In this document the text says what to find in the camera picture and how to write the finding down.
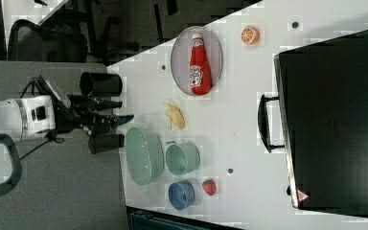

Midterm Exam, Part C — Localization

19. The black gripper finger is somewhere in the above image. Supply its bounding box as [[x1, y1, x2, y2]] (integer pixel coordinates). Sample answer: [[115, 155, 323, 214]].
[[93, 99, 123, 111], [94, 115, 134, 128]]

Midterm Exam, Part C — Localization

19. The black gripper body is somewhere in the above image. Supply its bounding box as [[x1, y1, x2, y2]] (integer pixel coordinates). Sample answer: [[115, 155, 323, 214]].
[[53, 95, 100, 134]]

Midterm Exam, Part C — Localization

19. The red felt ketchup bottle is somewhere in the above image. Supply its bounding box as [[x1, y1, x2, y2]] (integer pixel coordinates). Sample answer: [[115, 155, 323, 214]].
[[189, 34, 212, 95]]

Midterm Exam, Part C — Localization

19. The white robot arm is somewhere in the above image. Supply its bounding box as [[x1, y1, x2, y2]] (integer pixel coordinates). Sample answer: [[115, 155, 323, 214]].
[[0, 96, 134, 142]]

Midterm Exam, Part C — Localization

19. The grey round plate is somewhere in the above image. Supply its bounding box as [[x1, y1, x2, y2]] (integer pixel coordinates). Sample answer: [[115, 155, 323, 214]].
[[171, 26, 223, 96]]

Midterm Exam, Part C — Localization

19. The green perforated oval basket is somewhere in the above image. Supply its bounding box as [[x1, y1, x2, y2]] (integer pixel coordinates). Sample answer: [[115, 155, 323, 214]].
[[126, 127, 164, 186]]

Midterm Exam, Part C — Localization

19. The yellow banana toy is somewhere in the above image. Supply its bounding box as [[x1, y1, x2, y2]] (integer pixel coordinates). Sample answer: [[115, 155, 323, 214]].
[[165, 103, 185, 129]]

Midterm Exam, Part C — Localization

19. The black office chair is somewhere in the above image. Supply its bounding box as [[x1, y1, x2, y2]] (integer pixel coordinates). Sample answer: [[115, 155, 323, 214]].
[[7, 19, 88, 63]]

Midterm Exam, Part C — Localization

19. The light green cup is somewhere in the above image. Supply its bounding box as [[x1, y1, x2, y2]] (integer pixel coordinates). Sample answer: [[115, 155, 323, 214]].
[[166, 141, 200, 175]]

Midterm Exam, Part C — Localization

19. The blue bowl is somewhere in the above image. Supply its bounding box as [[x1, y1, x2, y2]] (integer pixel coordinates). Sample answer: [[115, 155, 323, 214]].
[[168, 180, 196, 210]]

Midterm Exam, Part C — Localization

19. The red strawberry toy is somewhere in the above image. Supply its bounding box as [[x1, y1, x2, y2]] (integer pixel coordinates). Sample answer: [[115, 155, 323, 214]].
[[202, 178, 217, 196]]

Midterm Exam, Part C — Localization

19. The orange slice toy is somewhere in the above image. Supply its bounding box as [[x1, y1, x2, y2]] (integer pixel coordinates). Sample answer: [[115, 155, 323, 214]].
[[241, 26, 260, 45]]

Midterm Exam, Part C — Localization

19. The black toaster oven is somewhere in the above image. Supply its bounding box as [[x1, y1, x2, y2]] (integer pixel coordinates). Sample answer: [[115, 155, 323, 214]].
[[273, 30, 368, 218]]

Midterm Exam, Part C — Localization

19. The upper black cylinder post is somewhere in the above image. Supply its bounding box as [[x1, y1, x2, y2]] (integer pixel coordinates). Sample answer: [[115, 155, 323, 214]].
[[80, 72, 123, 97]]

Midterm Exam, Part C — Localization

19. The black cylinder post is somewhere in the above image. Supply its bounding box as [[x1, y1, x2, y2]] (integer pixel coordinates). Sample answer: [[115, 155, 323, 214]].
[[88, 134, 125, 154], [80, 72, 123, 97]]

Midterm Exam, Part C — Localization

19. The lower black cylinder post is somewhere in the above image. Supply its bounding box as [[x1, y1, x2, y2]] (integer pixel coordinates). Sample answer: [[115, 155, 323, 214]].
[[88, 134, 125, 154]]

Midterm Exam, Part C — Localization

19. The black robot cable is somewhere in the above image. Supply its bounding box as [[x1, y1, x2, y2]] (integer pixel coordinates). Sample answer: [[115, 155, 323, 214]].
[[18, 76, 65, 161]]

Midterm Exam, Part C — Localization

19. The black grey handle frame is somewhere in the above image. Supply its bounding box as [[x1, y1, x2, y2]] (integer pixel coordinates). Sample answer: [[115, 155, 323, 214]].
[[0, 133, 23, 198]]

